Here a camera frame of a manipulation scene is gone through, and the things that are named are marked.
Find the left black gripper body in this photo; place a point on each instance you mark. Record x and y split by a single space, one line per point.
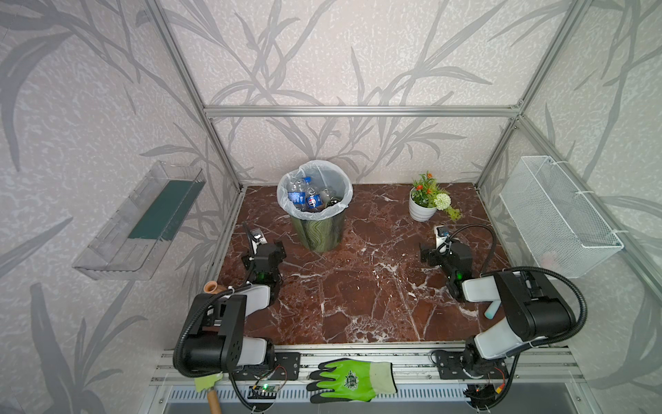
263 253

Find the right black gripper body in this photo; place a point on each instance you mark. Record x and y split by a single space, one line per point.
440 255

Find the blue cap pepsi bottle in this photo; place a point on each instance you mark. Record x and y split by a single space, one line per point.
313 198

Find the blue cap blue label bottle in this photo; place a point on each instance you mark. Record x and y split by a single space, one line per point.
297 193

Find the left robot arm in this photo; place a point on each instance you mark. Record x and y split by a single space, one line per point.
212 340

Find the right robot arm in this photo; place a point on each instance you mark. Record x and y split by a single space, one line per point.
541 307

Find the green wood-pattern trash bin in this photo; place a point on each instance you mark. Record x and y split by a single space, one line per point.
320 236

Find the clear plastic bin liner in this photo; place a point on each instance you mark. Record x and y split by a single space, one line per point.
324 174

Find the small terracotta pot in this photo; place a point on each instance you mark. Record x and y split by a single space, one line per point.
212 287

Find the light blue small shovel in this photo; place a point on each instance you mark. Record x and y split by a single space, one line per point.
492 309

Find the white pot with artificial flowers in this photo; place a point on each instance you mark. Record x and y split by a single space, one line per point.
427 198

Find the green and black work glove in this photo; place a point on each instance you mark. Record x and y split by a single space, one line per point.
345 380

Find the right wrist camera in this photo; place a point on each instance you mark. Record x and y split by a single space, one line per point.
443 239

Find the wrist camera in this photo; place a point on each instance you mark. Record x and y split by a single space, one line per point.
443 239
255 236

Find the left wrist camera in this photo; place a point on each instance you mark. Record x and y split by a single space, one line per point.
255 236

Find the white wire mesh basket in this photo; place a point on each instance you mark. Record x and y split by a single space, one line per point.
561 227

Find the left circuit board with wires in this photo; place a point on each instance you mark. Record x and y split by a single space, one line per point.
263 390

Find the circuit board with wires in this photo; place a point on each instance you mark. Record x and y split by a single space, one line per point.
486 396
263 390

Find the clear acrylic wall shelf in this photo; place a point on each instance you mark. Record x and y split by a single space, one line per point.
134 241

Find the right circuit board with wires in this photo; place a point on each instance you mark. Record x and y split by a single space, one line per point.
486 396

